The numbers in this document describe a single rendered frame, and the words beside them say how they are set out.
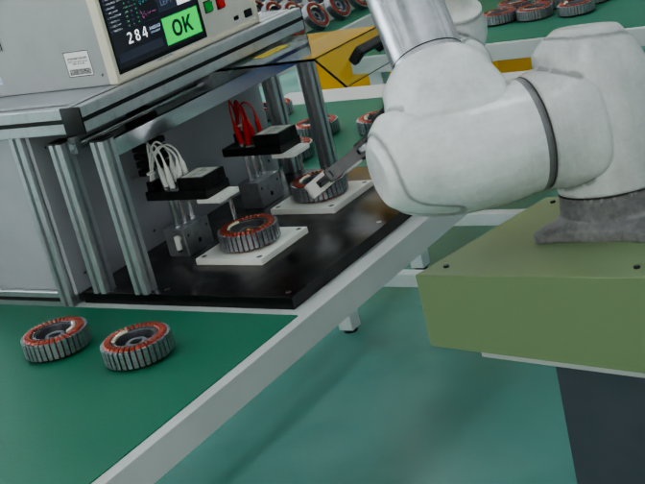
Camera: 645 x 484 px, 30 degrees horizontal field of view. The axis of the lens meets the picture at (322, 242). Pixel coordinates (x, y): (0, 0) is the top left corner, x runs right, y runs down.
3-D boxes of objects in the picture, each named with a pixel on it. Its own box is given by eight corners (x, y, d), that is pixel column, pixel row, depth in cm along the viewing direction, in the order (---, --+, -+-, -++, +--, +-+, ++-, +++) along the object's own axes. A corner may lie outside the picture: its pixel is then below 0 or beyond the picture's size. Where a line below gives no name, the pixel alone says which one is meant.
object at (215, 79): (231, 81, 238) (226, 60, 236) (213, 89, 233) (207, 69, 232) (213, 83, 240) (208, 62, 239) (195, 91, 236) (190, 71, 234)
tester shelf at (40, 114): (305, 28, 250) (300, 7, 248) (85, 133, 198) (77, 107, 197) (149, 48, 275) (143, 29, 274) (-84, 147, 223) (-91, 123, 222)
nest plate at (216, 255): (308, 231, 220) (307, 226, 220) (262, 265, 209) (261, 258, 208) (244, 232, 229) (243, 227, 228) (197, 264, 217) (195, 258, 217)
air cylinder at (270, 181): (284, 195, 247) (277, 169, 245) (264, 208, 241) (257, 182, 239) (265, 195, 250) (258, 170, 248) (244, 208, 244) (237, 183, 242)
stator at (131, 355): (188, 339, 190) (182, 318, 189) (150, 373, 181) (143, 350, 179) (131, 340, 195) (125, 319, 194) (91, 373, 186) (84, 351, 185)
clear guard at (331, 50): (410, 51, 234) (403, 21, 233) (347, 87, 216) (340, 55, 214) (275, 66, 253) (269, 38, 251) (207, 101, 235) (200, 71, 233)
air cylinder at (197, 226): (214, 240, 228) (207, 213, 227) (190, 256, 223) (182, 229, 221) (194, 241, 231) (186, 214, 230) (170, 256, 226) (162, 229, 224)
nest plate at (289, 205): (373, 185, 238) (372, 180, 238) (334, 213, 227) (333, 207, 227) (311, 187, 247) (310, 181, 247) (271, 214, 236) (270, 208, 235)
